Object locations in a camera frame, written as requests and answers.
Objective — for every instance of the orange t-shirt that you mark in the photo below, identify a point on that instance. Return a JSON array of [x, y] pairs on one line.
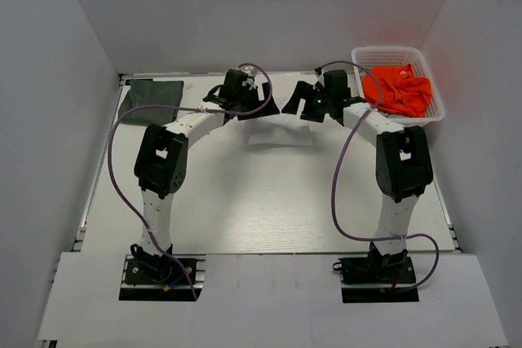
[[403, 93]]

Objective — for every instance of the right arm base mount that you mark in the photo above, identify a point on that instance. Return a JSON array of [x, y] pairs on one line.
[[360, 284]]

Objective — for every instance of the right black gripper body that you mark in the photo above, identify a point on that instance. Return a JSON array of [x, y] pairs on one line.
[[317, 105]]

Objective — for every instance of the white t-shirt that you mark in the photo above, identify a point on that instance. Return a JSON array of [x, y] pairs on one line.
[[280, 130]]

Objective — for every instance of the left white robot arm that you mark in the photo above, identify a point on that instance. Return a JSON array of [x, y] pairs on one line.
[[161, 164]]

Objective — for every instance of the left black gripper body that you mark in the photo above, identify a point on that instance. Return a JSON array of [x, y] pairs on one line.
[[244, 100]]

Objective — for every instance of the folded dark green t-shirt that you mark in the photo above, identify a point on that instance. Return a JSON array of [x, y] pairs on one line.
[[145, 92]]

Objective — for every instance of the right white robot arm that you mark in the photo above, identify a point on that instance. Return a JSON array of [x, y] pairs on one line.
[[402, 159]]

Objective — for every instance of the white plastic basket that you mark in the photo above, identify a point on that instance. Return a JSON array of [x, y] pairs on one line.
[[372, 56]]

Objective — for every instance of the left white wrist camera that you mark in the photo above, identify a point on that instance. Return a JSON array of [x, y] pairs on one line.
[[251, 73]]

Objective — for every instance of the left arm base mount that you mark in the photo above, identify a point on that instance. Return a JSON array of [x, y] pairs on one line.
[[155, 278]]

